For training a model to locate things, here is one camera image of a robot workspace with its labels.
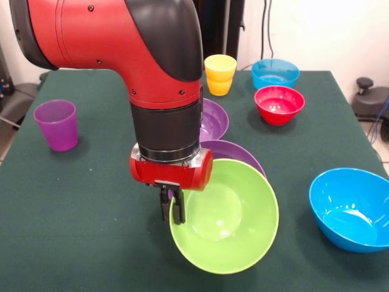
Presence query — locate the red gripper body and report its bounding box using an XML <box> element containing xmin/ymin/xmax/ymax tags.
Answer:
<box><xmin>129</xmin><ymin>144</ymin><xmax>214</xmax><ymax>192</ymax></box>

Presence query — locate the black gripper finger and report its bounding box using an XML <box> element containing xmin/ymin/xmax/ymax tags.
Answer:
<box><xmin>171</xmin><ymin>187</ymin><xmax>187</xmax><ymax>225</ymax></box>
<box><xmin>160</xmin><ymin>185</ymin><xmax>171</xmax><ymax>222</ymax></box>

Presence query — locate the large green bowl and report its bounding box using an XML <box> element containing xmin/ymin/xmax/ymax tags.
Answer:
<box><xmin>169</xmin><ymin>158</ymin><xmax>280</xmax><ymax>275</ymax></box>

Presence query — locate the large purple bowl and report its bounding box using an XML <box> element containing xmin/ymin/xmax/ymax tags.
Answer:
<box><xmin>199</xmin><ymin>97</ymin><xmax>230</xmax><ymax>143</ymax></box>
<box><xmin>199</xmin><ymin>139</ymin><xmax>267</xmax><ymax>179</ymax></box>

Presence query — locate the dark green tablecloth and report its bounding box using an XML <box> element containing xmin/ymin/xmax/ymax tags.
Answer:
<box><xmin>0</xmin><ymin>69</ymin><xmax>389</xmax><ymax>292</ymax></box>

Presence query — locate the yellow cup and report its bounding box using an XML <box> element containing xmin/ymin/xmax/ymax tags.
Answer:
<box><xmin>204</xmin><ymin>54</ymin><xmax>238</xmax><ymax>97</ymax></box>

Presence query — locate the purple cup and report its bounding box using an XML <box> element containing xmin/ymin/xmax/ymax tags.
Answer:
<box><xmin>33</xmin><ymin>99</ymin><xmax>79</xmax><ymax>153</ymax></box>

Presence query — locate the small red bowl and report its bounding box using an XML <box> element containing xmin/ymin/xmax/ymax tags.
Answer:
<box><xmin>253</xmin><ymin>85</ymin><xmax>306</xmax><ymax>127</ymax></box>

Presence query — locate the small blue bowl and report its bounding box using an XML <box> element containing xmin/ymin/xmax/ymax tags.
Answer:
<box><xmin>250</xmin><ymin>58</ymin><xmax>301</xmax><ymax>91</ymax></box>

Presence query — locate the dark grey equipment base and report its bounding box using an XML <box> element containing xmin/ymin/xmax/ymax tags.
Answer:
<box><xmin>351</xmin><ymin>77</ymin><xmax>389</xmax><ymax>123</ymax></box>
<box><xmin>0</xmin><ymin>82</ymin><xmax>42</xmax><ymax>130</ymax></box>

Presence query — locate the large blue bowl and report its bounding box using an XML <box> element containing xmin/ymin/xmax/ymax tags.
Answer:
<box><xmin>308</xmin><ymin>167</ymin><xmax>389</xmax><ymax>254</ymax></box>

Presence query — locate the black equipment rack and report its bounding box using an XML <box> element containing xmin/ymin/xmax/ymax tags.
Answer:
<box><xmin>0</xmin><ymin>42</ymin><xmax>15</xmax><ymax>101</ymax></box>

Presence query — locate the black wall cable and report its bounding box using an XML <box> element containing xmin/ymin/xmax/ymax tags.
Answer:
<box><xmin>266</xmin><ymin>0</ymin><xmax>274</xmax><ymax>59</ymax></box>
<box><xmin>260</xmin><ymin>0</ymin><xmax>267</xmax><ymax>61</ymax></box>

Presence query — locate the blue floor cable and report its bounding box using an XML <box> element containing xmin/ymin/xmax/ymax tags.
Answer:
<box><xmin>371</xmin><ymin>97</ymin><xmax>389</xmax><ymax>144</ymax></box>

